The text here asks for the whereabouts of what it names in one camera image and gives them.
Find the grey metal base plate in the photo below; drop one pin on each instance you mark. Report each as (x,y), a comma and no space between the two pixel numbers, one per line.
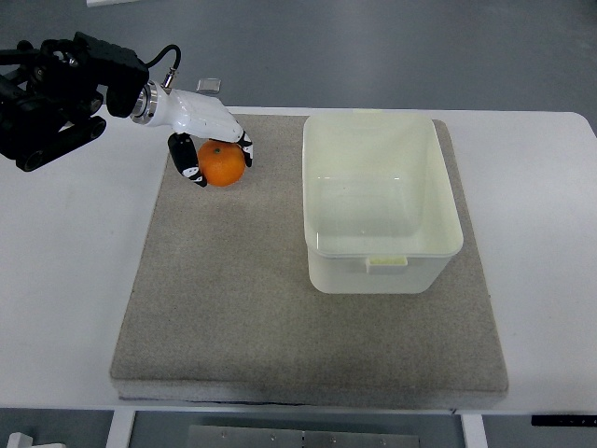
(213,436)

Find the white object bottom left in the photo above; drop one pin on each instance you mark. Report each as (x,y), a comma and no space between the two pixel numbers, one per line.
(19,440)

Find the orange fruit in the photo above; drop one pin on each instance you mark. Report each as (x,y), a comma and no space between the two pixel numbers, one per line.
(221,163)

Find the white object top edge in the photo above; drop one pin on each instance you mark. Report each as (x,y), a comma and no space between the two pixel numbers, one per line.
(100,3)

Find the black table control panel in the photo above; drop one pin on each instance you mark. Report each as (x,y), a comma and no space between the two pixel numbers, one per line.
(563,420)

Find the white table leg right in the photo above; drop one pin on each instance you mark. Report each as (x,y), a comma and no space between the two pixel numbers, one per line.
(474,431)

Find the white table leg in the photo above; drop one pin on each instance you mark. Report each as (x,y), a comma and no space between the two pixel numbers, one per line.
(120,431)
(474,431)

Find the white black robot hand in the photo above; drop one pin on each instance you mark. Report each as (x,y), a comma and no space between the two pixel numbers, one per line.
(195,119)

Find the grey felt mat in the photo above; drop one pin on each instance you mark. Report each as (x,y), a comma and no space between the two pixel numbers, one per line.
(222,308)

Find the white plastic box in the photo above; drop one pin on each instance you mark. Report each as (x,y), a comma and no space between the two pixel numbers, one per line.
(379,212)

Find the white table leg left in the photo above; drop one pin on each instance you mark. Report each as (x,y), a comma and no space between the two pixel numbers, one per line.
(120,431)

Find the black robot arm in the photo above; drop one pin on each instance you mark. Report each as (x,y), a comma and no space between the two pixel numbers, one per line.
(51,96)

